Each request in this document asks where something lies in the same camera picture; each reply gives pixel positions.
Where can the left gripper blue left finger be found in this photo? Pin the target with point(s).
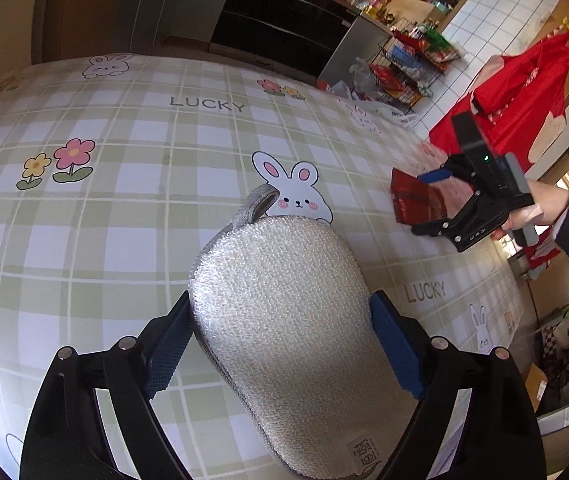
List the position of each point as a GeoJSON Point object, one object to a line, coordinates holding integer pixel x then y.
{"type": "Point", "coordinates": [163, 342]}

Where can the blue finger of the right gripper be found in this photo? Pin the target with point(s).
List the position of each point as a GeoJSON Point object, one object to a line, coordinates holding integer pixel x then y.
{"type": "Point", "coordinates": [437, 175]}

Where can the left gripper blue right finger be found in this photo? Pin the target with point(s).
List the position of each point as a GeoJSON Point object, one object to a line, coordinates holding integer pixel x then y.
{"type": "Point", "coordinates": [400, 341]}

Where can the dark red foil packet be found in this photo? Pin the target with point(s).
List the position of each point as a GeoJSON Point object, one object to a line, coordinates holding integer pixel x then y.
{"type": "Point", "coordinates": [414, 201]}

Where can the white microfiber cleaning sponge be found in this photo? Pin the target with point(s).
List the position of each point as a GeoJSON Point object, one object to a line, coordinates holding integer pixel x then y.
{"type": "Point", "coordinates": [281, 308]}

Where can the grey kitchen base cabinets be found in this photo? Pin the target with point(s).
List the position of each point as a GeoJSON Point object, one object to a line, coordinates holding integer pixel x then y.
{"type": "Point", "coordinates": [148, 23]}

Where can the person right hand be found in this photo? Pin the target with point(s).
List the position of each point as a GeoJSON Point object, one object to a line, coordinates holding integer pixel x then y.
{"type": "Point", "coordinates": [550, 207]}

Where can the white plastic bag on floor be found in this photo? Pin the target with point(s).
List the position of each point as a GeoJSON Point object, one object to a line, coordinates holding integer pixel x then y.
{"type": "Point", "coordinates": [389, 112]}

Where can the red hanging apron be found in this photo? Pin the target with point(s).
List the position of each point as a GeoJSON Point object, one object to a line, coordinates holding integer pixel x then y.
{"type": "Point", "coordinates": [518, 101]}

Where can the green plaid bunny tablecloth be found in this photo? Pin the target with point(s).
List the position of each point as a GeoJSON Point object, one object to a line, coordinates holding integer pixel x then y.
{"type": "Point", "coordinates": [116, 170]}

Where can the black built-in oven stove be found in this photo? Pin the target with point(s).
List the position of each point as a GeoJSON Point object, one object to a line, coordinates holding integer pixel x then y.
{"type": "Point", "coordinates": [298, 34]}

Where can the wire snack rack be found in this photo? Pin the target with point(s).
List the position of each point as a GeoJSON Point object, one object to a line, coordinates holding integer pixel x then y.
{"type": "Point", "coordinates": [410, 60]}

